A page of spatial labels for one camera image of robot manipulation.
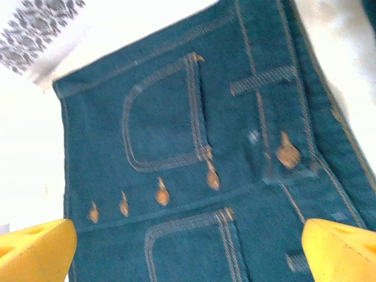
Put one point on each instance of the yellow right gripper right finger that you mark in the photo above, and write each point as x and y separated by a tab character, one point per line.
343	255

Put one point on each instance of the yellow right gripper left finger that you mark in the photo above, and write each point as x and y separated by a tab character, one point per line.
35	255

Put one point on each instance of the teal denim skirt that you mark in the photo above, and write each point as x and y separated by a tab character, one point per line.
176	117

